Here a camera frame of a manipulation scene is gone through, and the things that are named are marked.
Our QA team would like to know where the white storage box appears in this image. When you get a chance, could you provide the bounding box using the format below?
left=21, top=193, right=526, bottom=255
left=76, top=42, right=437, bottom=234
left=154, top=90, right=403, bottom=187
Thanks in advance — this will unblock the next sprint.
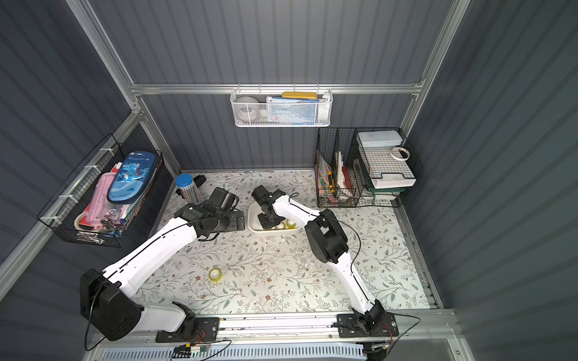
left=245, top=202, right=303, bottom=236

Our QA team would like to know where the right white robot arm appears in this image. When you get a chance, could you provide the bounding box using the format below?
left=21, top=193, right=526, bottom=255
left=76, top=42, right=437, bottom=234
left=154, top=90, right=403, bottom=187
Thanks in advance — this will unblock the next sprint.
left=251, top=186, right=385, bottom=335

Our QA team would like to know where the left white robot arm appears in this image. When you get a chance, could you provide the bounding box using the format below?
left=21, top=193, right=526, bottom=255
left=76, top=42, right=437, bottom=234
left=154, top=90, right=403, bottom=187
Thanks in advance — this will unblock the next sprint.
left=80, top=187, right=245, bottom=341

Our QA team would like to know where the white tape roll in basket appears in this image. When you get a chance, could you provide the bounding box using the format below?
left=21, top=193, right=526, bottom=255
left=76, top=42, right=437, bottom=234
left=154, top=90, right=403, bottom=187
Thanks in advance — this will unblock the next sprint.
left=232, top=96, right=260, bottom=123

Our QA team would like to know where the blue lid pencil tube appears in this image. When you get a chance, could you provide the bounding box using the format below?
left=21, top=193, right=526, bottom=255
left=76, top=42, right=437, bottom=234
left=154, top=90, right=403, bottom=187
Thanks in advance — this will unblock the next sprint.
left=175, top=174, right=203, bottom=204

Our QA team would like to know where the floral table mat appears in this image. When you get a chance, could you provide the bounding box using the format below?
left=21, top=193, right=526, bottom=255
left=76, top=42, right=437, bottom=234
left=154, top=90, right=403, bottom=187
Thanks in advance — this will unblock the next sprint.
left=119, top=170, right=432, bottom=317

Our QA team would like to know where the blue dinosaur pencil case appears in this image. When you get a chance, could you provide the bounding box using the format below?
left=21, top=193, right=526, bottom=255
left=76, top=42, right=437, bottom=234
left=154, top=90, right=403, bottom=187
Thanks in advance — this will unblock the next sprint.
left=107, top=150, right=161, bottom=205

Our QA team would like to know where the blue white packet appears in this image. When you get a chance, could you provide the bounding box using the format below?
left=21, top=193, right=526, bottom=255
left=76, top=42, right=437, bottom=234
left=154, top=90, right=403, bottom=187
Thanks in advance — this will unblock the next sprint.
left=266, top=96, right=319, bottom=125

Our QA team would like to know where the pink pencil case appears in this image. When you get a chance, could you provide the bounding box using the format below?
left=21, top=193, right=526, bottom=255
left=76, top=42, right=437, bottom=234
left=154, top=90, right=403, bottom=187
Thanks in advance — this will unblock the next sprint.
left=84, top=172, right=116, bottom=227

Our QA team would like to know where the black wire desk organizer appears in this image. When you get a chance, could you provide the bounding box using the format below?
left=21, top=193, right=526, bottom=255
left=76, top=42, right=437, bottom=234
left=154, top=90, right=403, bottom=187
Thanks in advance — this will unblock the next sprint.
left=315, top=127, right=423, bottom=208

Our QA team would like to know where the white wire wall basket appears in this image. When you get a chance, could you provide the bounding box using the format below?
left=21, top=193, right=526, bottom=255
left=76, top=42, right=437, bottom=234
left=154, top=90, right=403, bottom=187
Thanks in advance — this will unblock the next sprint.
left=230, top=90, right=334, bottom=128

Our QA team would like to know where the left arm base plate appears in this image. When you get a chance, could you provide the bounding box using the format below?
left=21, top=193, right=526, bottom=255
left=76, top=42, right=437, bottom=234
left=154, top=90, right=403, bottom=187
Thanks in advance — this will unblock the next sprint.
left=155, top=317, right=221, bottom=343

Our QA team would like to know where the black wire side basket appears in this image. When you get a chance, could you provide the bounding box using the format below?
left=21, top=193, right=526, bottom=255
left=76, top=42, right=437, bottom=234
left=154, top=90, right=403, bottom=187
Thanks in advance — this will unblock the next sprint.
left=38, top=135, right=163, bottom=248

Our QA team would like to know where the yellow item in wall basket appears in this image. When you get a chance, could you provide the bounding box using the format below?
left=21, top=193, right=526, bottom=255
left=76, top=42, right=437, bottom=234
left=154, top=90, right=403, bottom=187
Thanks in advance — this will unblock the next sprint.
left=281, top=91, right=319, bottom=101

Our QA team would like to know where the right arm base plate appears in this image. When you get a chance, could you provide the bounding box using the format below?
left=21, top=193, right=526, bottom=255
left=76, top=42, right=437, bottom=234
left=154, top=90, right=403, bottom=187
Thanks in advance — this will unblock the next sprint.
left=333, top=313, right=399, bottom=338

